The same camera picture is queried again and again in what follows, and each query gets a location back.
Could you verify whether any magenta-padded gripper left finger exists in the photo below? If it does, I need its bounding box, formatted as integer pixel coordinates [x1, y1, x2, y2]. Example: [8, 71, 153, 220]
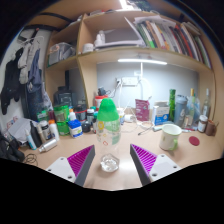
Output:
[45, 144, 96, 187]

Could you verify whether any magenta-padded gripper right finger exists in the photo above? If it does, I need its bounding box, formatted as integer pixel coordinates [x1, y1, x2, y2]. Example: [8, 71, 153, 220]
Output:
[129, 143, 183, 187]

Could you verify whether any clear bottle with green cap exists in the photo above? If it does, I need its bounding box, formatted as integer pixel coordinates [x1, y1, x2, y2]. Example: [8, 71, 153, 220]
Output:
[95, 97, 122, 173]

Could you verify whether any blue and white bottle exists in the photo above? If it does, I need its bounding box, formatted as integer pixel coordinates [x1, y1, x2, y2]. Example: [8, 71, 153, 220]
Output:
[67, 109, 84, 138]

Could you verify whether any silver spray can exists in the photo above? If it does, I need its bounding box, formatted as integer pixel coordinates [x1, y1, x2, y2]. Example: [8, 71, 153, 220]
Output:
[38, 138, 58, 154]

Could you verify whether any light blue hairbrush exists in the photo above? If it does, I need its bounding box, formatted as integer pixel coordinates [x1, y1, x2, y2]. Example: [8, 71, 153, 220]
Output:
[152, 123, 174, 132]

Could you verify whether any white bottle with orange cap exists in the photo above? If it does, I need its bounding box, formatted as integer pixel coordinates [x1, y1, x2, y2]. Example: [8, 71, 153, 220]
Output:
[48, 119, 61, 142]

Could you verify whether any green canister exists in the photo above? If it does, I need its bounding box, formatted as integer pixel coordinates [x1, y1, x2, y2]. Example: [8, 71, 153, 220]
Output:
[53, 104, 71, 136]

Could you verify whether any white and blue carton box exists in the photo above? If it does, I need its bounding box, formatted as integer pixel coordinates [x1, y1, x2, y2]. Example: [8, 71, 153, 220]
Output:
[151, 101, 171, 126]

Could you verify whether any magenta pouch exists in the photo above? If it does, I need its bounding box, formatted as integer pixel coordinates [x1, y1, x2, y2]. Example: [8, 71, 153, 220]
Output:
[134, 98, 151, 122]

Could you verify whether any flat round red coaster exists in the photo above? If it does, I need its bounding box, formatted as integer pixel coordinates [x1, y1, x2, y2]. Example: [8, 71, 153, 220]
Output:
[188, 135, 201, 147]

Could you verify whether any grey shaker bottle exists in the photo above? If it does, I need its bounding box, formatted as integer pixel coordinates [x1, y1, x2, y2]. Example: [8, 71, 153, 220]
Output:
[173, 94, 189, 128]

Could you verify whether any white container with red label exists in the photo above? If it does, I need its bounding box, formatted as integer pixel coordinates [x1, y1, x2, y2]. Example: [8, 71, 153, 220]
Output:
[94, 95, 108, 111]

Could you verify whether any black device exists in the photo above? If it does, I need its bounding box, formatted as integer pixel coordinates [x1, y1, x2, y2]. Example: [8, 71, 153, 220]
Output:
[53, 87, 78, 109]

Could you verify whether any clear bottle with gold cap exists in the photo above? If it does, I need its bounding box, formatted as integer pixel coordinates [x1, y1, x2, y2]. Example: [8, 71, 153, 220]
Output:
[188, 88, 197, 126]

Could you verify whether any blue pack in plastic bag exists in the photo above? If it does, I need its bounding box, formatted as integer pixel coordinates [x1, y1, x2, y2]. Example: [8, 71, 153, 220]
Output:
[193, 96, 203, 118]

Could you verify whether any blue hanging garment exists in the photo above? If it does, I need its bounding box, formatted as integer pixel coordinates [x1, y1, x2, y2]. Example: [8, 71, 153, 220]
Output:
[26, 49, 47, 122]

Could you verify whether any wooden shelf unit with books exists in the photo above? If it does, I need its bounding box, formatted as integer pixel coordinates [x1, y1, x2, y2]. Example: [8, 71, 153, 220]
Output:
[43, 0, 218, 116]

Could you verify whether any white LED light bar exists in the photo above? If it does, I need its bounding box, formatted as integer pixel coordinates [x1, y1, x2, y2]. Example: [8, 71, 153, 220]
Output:
[117, 58, 168, 66]

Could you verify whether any black hanging garment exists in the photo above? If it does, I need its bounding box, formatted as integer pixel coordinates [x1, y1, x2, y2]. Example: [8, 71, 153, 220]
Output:
[0, 48, 25, 116]

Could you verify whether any grey hanging garment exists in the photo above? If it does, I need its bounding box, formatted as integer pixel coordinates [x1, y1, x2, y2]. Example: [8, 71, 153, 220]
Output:
[18, 36, 44, 85]

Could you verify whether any white mug with green handle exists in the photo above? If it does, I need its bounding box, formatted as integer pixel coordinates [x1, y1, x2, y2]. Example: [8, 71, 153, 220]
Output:
[158, 123, 183, 152]

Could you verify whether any white cable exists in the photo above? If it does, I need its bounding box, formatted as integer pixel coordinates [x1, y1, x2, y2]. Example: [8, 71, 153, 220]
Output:
[114, 79, 155, 136]

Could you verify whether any white wall socket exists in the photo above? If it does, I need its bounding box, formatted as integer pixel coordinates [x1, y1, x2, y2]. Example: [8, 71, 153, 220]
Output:
[115, 76, 140, 87]

